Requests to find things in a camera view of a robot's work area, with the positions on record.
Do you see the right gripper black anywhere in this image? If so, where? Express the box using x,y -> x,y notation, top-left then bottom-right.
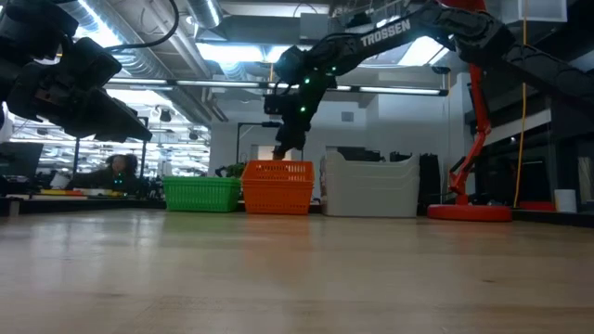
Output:
272,76 -> 335,161

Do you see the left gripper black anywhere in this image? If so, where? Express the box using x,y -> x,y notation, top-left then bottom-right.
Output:
5,61 -> 154,144

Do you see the person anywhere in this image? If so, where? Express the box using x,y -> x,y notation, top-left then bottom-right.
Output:
69,153 -> 140,195

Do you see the small green potted plant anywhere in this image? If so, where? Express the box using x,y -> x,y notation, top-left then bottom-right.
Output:
213,161 -> 248,180

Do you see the long ceiling light strip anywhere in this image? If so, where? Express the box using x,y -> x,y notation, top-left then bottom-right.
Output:
104,77 -> 261,89
333,83 -> 450,97

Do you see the red stand with round base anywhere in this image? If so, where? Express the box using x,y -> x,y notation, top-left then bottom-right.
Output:
426,0 -> 513,223

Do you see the red low box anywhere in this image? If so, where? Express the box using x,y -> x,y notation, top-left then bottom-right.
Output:
518,200 -> 556,212

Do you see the white cylinder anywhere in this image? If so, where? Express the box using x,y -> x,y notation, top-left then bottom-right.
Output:
553,188 -> 578,214

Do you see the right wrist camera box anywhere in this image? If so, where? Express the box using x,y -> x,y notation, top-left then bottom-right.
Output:
263,93 -> 299,116

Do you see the black background rig frame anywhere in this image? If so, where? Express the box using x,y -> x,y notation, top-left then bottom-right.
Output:
71,115 -> 150,181

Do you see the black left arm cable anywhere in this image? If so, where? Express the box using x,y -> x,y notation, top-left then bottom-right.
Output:
105,0 -> 181,52

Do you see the yellow hanging cable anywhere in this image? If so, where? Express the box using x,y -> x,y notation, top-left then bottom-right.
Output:
512,0 -> 530,209

